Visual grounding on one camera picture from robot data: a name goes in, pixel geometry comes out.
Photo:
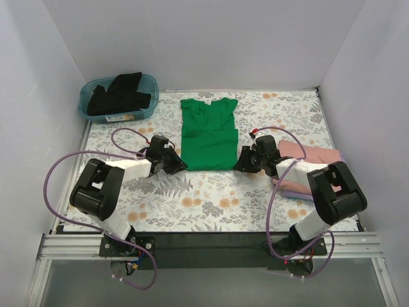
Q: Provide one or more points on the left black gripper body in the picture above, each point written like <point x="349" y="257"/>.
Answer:
<point x="172" y="158"/>

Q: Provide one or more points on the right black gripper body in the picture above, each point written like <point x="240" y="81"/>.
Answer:
<point x="246" y="158"/>

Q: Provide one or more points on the green t shirt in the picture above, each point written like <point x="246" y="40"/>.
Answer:
<point x="209" y="139"/>

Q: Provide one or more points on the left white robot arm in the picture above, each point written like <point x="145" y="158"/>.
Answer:
<point x="97" y="190"/>

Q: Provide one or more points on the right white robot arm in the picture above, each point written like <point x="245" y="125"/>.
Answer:
<point x="336" y="194"/>

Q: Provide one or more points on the folded pink t shirt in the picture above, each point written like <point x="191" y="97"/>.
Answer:
<point x="292" y="149"/>

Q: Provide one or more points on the floral table mat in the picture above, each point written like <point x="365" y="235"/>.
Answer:
<point x="226" y="201"/>

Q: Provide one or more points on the folded lilac t shirt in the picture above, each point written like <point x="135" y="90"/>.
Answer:
<point x="294" y="189"/>

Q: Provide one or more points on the black t shirt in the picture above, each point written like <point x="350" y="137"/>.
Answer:
<point x="122" y="96"/>

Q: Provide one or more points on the teal plastic bin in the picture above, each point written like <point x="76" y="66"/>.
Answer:
<point x="147" y="85"/>

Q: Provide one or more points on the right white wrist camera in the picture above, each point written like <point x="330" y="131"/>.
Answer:
<point x="254" y="135"/>

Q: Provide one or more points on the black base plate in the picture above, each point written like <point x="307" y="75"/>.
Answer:
<point x="211" y="250"/>

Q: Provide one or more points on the aluminium frame rail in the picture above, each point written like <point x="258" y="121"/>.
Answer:
<point x="86" y="245"/>

